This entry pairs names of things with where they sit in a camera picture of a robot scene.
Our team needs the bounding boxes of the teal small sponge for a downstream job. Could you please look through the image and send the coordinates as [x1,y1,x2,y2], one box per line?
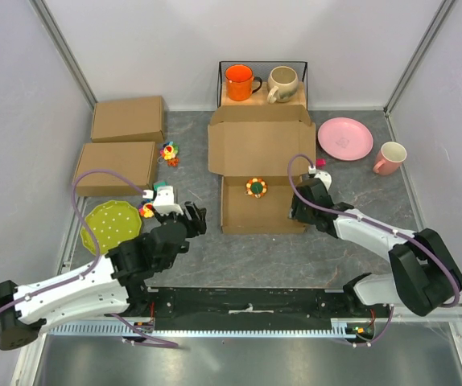
[153,181,167,191]

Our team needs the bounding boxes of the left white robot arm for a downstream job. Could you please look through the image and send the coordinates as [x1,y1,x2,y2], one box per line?
[0,202,207,351]

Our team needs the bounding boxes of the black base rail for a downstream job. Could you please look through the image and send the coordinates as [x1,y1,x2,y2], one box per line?
[134,285,377,326]

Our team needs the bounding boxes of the pink mug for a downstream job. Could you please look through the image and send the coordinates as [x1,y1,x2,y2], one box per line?
[373,142,407,176]

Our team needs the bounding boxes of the wrist white camera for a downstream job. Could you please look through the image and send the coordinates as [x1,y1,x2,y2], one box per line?
[142,185,184,216]
[308,165,332,190]

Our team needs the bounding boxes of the grey slotted cable duct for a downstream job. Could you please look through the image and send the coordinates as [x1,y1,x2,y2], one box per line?
[48,318,356,339]

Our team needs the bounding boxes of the cardboard box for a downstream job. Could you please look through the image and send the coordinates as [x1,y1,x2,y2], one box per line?
[74,142,159,197]
[208,104,316,235]
[91,96,165,143]

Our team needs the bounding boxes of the black wire wooden shelf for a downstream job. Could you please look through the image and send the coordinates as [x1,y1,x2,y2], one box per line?
[216,60,308,108]

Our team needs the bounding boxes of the pink round plate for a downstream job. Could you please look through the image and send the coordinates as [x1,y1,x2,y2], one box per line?
[317,117,373,162]

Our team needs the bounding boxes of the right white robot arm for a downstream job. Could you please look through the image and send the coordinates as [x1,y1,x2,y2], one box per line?
[289,178,462,317]

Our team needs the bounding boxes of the green dotted plate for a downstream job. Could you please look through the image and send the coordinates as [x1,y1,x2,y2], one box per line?
[85,200,142,255]

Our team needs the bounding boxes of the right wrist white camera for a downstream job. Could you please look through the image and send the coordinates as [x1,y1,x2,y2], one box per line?
[308,165,332,190]

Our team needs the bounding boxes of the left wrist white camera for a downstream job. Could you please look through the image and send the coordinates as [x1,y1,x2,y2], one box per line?
[142,185,184,216]

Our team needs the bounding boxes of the rainbow flower plush front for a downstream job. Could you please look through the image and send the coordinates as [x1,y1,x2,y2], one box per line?
[138,203,155,219]

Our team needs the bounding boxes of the rainbow flower plush keychain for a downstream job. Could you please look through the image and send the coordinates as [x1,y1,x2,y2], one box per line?
[158,142,179,167]

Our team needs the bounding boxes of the beige ceramic mug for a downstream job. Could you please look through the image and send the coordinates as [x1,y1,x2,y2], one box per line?
[266,66,299,104]

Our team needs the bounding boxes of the orange enamel mug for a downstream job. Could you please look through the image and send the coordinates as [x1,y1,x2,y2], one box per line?
[225,64,262,101]

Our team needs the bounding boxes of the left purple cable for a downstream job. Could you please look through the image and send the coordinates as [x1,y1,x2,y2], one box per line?
[0,168,179,349]

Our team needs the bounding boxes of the orange flower plush keychain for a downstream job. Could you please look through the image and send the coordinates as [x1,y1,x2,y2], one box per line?
[245,178,268,199]

